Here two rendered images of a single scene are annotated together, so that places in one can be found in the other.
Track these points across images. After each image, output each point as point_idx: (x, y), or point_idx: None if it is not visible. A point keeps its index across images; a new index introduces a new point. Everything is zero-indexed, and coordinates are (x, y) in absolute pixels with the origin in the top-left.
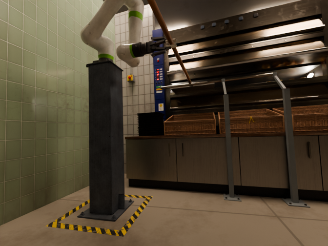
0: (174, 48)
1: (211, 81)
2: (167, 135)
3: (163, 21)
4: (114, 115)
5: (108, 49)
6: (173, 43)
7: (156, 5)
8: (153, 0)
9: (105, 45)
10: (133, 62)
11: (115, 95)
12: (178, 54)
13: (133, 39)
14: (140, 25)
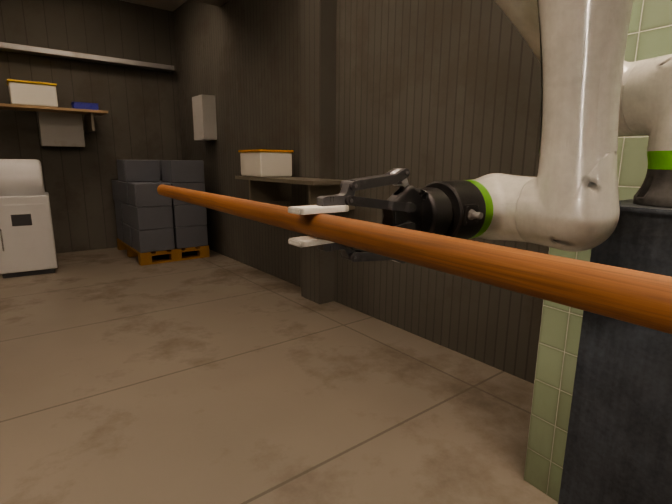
0: (331, 240)
1: None
2: None
3: (236, 211)
4: (601, 443)
5: (659, 124)
6: (303, 232)
7: (214, 205)
8: (209, 205)
9: (641, 115)
10: (526, 240)
11: (622, 361)
12: (388, 254)
13: (541, 112)
14: (553, 4)
